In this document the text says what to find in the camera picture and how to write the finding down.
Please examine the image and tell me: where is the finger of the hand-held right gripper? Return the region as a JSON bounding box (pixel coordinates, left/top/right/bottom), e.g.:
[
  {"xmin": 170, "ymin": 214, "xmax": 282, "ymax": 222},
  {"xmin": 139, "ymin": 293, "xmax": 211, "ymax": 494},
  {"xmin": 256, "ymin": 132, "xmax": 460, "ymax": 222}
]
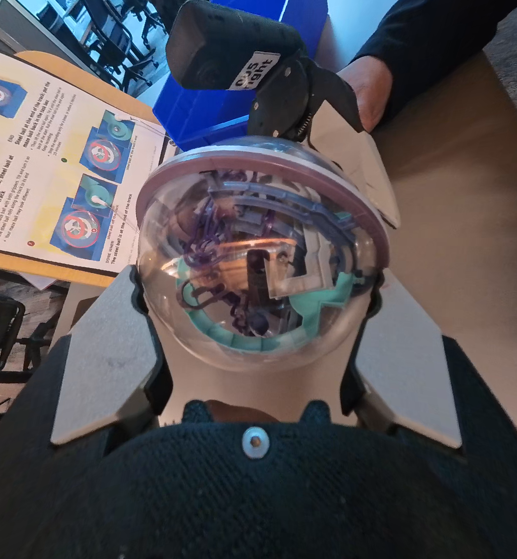
[{"xmin": 308, "ymin": 102, "xmax": 401, "ymax": 229}]

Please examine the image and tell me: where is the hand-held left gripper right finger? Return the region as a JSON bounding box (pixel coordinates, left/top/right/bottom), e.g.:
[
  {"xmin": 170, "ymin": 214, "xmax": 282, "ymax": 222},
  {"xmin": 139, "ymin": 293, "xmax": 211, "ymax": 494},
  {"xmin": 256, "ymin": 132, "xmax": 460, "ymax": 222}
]
[{"xmin": 339, "ymin": 270, "xmax": 462, "ymax": 450}]

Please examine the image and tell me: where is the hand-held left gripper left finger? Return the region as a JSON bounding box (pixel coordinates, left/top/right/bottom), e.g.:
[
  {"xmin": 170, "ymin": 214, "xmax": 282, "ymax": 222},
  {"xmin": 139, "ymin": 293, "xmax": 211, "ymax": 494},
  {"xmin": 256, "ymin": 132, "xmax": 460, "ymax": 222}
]
[{"xmin": 50, "ymin": 264, "xmax": 174, "ymax": 446}]

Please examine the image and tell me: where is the clear plastic maze ball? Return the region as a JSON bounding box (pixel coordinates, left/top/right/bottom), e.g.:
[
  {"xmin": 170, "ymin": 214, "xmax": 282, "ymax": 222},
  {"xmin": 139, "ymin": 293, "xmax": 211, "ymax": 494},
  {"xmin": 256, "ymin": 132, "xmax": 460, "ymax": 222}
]
[{"xmin": 135, "ymin": 135, "xmax": 391, "ymax": 372}]

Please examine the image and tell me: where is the person's right hand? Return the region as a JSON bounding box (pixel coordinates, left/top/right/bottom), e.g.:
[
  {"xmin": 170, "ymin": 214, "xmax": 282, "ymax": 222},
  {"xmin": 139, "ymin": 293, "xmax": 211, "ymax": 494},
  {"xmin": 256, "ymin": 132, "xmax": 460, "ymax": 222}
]
[{"xmin": 341, "ymin": 59, "xmax": 394, "ymax": 132}]

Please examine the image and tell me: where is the blue plastic box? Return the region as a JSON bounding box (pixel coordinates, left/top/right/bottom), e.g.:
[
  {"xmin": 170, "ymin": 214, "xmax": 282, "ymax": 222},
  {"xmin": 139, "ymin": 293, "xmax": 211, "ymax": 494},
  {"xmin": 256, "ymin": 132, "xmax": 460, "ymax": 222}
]
[{"xmin": 153, "ymin": 0, "xmax": 329, "ymax": 151}]

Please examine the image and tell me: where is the white paper sheet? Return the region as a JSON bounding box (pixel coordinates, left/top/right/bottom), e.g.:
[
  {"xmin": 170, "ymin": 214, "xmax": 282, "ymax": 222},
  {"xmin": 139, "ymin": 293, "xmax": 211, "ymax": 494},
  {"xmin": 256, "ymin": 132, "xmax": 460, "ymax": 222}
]
[{"xmin": 20, "ymin": 270, "xmax": 60, "ymax": 290}]

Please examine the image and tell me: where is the black office chair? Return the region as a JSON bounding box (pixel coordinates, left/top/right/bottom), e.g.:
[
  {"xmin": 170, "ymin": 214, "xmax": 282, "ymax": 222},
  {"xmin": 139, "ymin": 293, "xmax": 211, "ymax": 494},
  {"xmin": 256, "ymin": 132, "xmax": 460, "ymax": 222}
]
[
  {"xmin": 81, "ymin": 0, "xmax": 154, "ymax": 86},
  {"xmin": 0, "ymin": 290, "xmax": 67, "ymax": 442}
]

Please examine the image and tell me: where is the wooden clipboard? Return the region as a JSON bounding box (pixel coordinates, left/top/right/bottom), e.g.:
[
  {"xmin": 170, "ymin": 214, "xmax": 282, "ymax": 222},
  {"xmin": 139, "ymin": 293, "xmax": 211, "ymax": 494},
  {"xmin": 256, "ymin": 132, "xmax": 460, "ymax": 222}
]
[{"xmin": 0, "ymin": 50, "xmax": 178, "ymax": 289}]

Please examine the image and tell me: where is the printed instruction sheet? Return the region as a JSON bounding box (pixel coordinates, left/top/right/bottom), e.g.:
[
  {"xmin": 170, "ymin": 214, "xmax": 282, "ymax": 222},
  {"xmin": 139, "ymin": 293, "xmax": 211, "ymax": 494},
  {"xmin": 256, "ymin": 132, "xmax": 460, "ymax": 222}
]
[{"xmin": 0, "ymin": 44, "xmax": 172, "ymax": 267}]

